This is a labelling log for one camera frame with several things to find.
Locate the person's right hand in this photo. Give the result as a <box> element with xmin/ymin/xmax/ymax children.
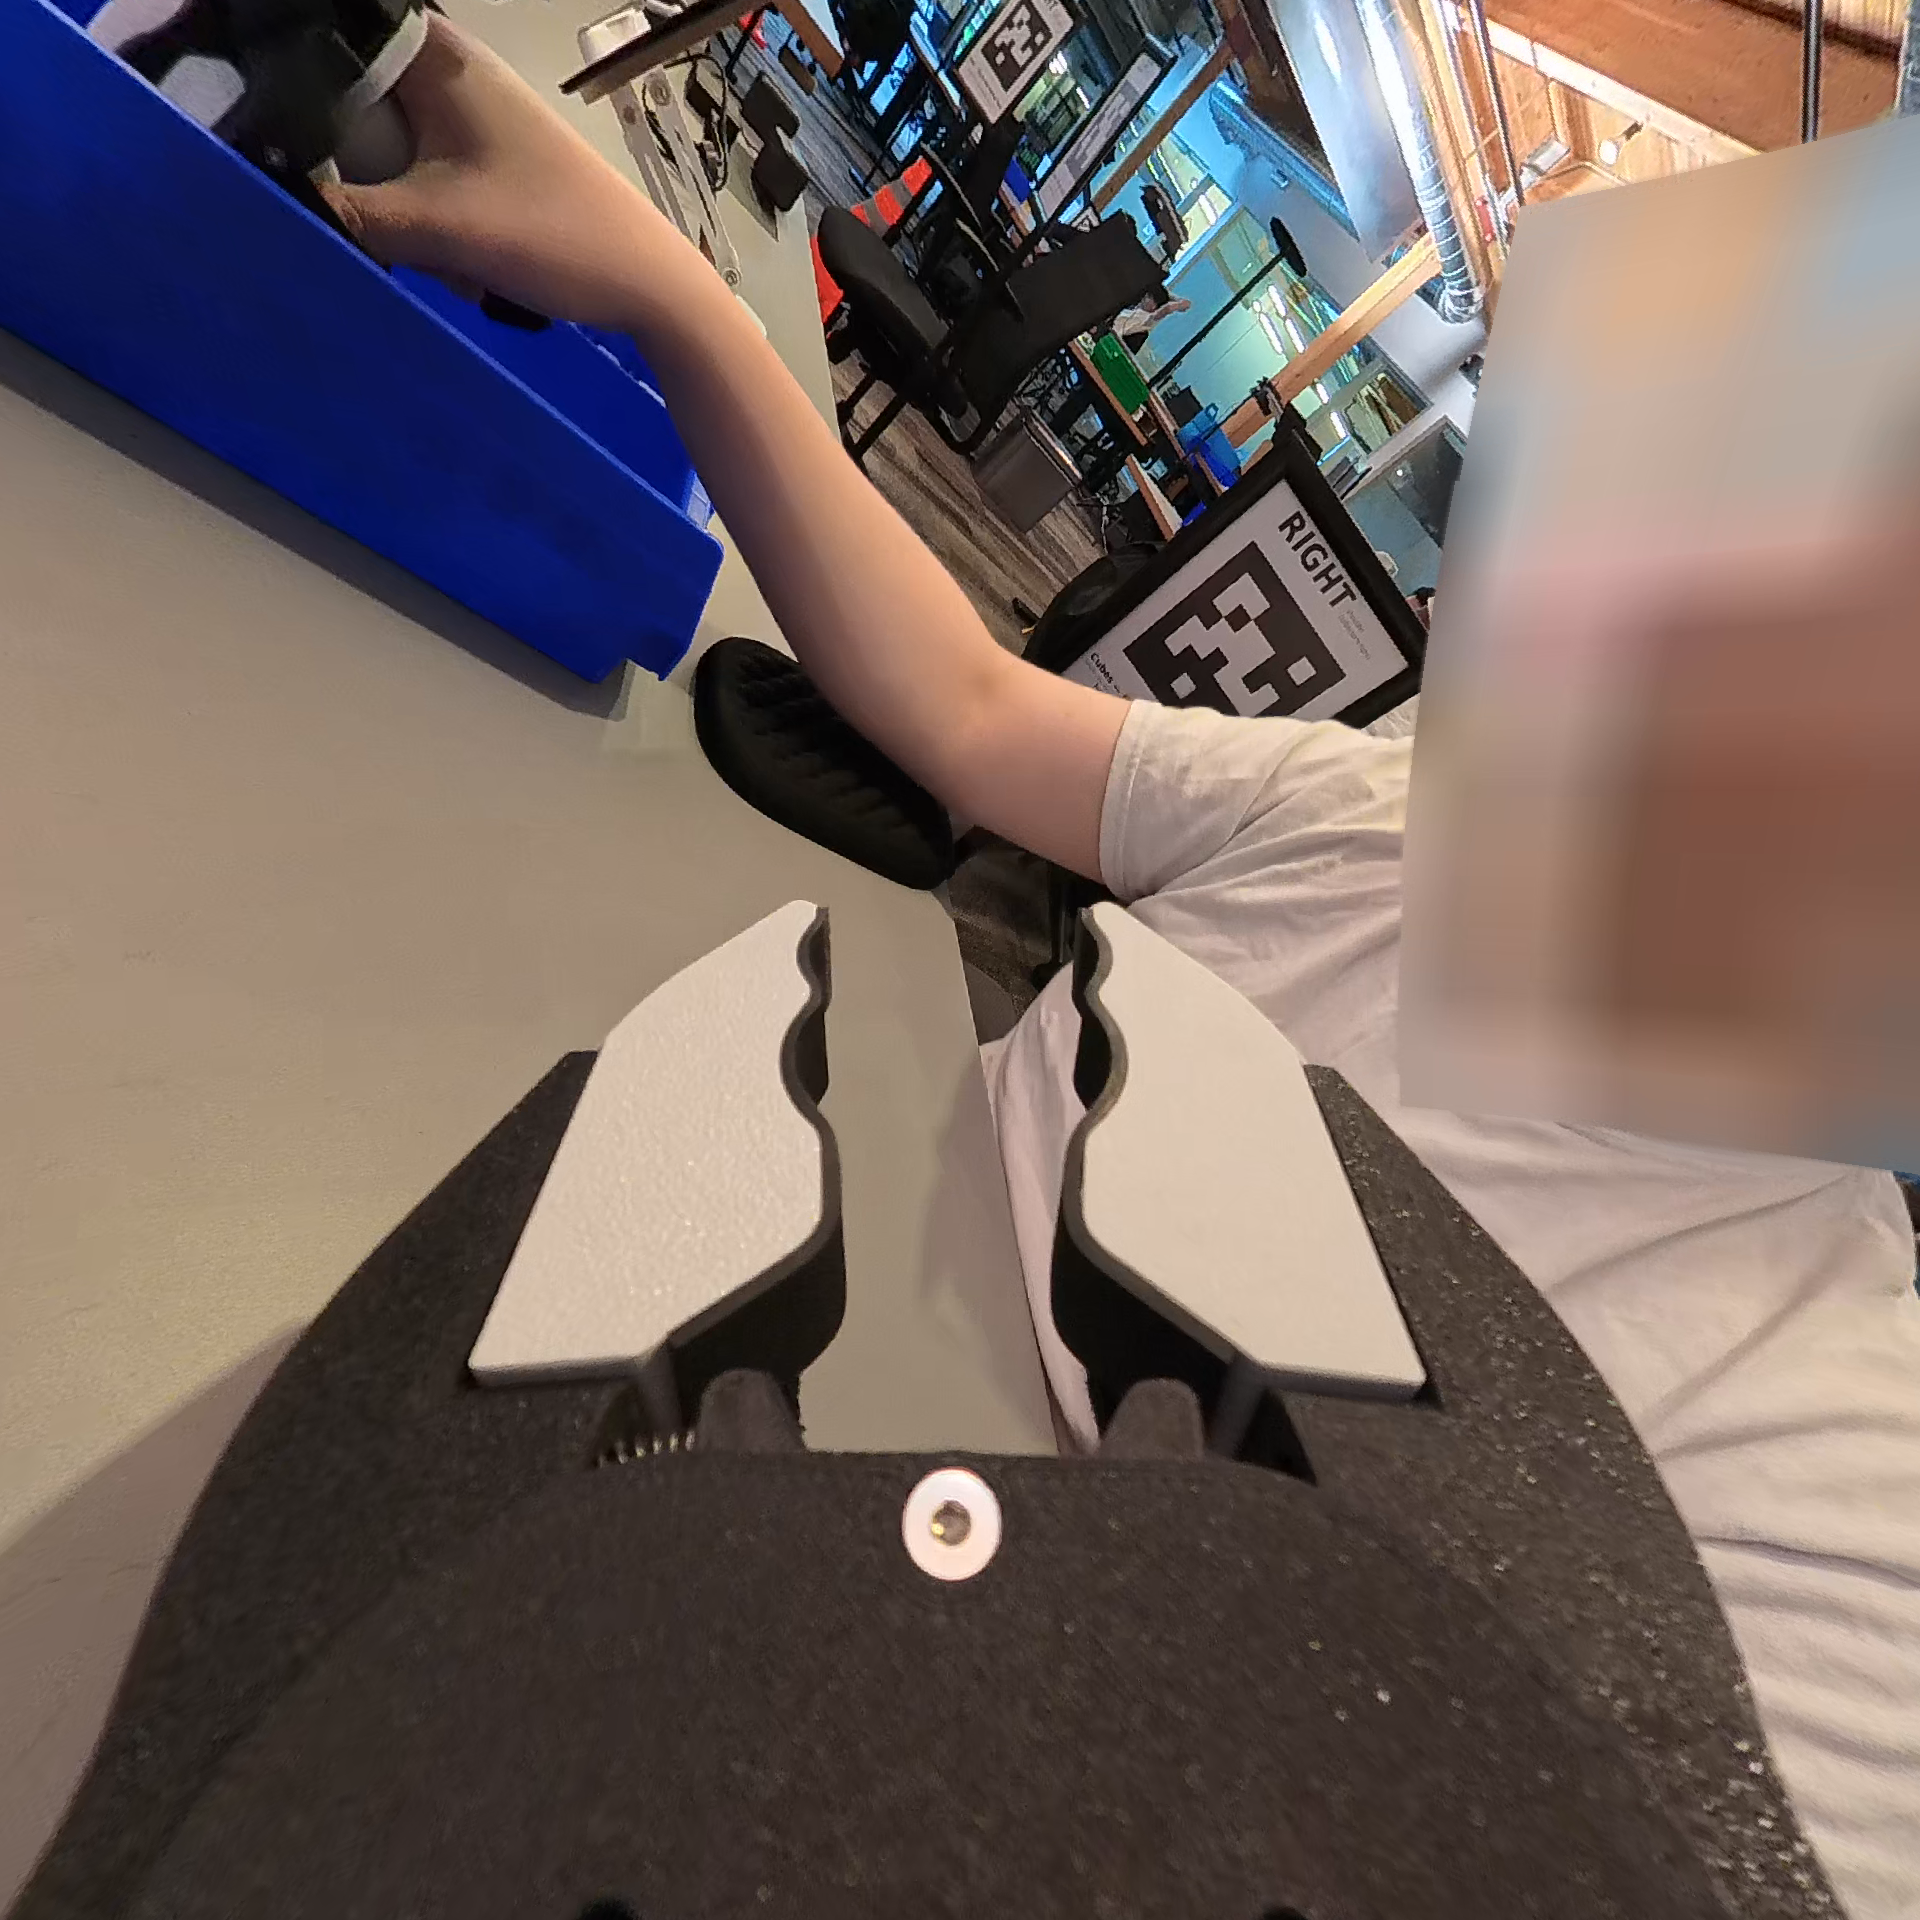
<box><xmin>322</xmin><ymin>14</ymin><xmax>679</xmax><ymax>341</ymax></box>

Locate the silver ventilation duct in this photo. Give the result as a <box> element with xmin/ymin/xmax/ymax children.
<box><xmin>1385</xmin><ymin>0</ymin><xmax>1501</xmax><ymax>331</ymax></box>

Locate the black office chair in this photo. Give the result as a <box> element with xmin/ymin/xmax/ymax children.
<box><xmin>816</xmin><ymin>203</ymin><xmax>1171</xmax><ymax>457</ymax></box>

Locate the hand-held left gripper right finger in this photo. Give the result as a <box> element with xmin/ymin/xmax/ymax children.
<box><xmin>1050</xmin><ymin>900</ymin><xmax>1428</xmax><ymax>1451</ymax></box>

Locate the blue plastic bin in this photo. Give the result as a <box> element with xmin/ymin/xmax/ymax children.
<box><xmin>0</xmin><ymin>0</ymin><xmax>726</xmax><ymax>685</ymax></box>

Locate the person's right forearm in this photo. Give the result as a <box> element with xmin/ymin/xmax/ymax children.
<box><xmin>635</xmin><ymin>195</ymin><xmax>1134</xmax><ymax>889</ymax></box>

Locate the black ribbed armrest pad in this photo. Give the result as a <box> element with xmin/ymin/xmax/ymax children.
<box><xmin>691</xmin><ymin>637</ymin><xmax>960</xmax><ymax>892</ymax></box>

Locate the red office chair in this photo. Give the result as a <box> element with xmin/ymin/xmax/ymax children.
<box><xmin>810</xmin><ymin>157</ymin><xmax>942</xmax><ymax>324</ymax></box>

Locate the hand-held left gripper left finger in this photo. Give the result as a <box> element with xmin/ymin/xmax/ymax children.
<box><xmin>468</xmin><ymin>900</ymin><xmax>845</xmax><ymax>1447</ymax></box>

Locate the grey metal cabinet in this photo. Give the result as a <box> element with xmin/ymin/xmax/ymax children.
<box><xmin>973</xmin><ymin>408</ymin><xmax>1085</xmax><ymax>539</ymax></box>

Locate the small printed tag sign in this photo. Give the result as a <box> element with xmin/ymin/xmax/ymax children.
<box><xmin>951</xmin><ymin>0</ymin><xmax>1085</xmax><ymax>127</ymax></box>

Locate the large framed printed tag sign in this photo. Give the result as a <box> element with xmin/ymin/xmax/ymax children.
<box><xmin>1023</xmin><ymin>435</ymin><xmax>1429</xmax><ymax>733</ymax></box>

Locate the white metal frame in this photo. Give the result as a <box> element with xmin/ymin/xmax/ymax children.
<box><xmin>605</xmin><ymin>66</ymin><xmax>752</xmax><ymax>291</ymax></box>

